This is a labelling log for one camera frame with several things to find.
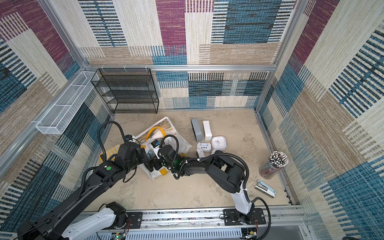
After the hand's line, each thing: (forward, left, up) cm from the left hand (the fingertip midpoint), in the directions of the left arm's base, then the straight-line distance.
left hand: (147, 151), depth 79 cm
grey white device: (+21, -26, -8) cm, 35 cm away
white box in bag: (+5, -28, -12) cm, 31 cm away
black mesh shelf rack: (+49, +23, +2) cm, 54 cm away
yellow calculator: (+10, +28, -16) cm, 34 cm away
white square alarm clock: (+14, -41, -14) cm, 45 cm away
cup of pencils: (-7, -65, 0) cm, 65 cm away
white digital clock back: (+7, -37, -14) cm, 40 cm away
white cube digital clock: (+20, -33, -10) cm, 40 cm away
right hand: (+1, -1, -9) cm, 9 cm away
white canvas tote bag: (+7, -9, +5) cm, 12 cm away
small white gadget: (+11, -32, -14) cm, 37 cm away
